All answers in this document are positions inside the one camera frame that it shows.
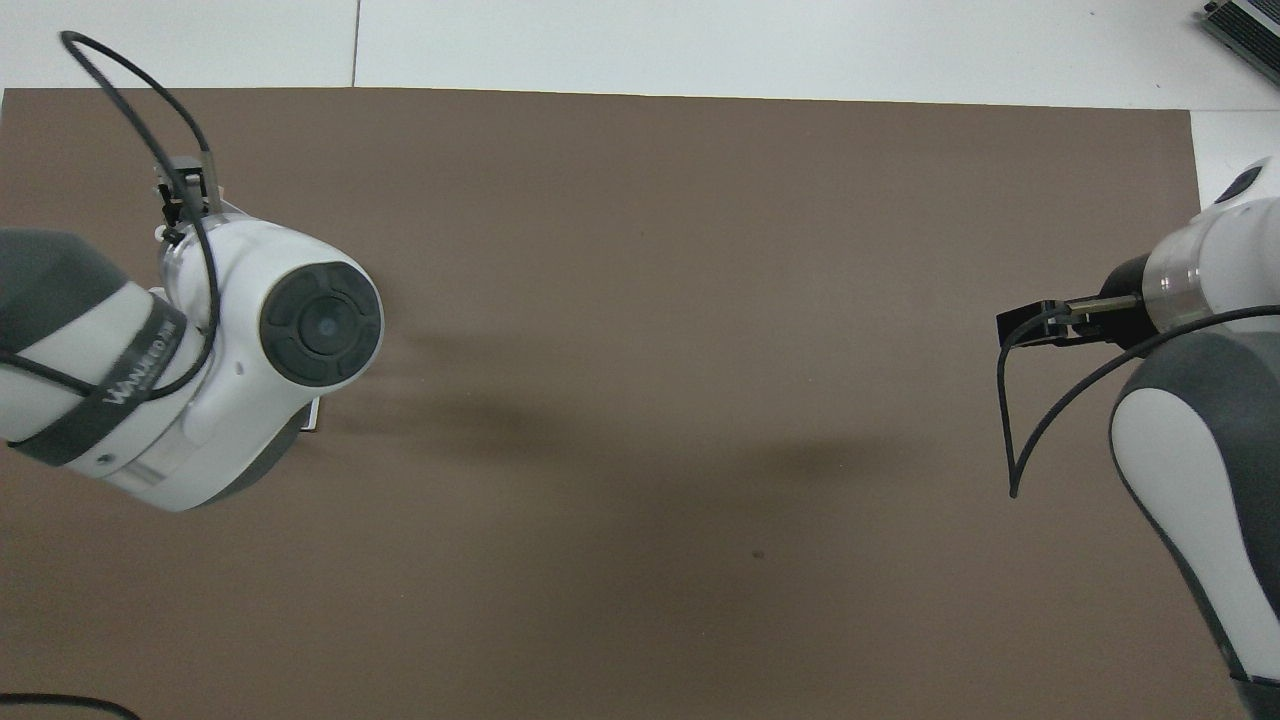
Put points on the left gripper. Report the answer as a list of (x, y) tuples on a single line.
[(177, 203)]

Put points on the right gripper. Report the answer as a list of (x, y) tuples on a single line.
[(1122, 325)]

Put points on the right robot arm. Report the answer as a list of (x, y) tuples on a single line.
[(1190, 450)]

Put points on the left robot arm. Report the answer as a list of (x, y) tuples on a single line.
[(220, 300)]

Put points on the grey ribbed metal device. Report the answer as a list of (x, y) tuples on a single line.
[(1250, 25)]

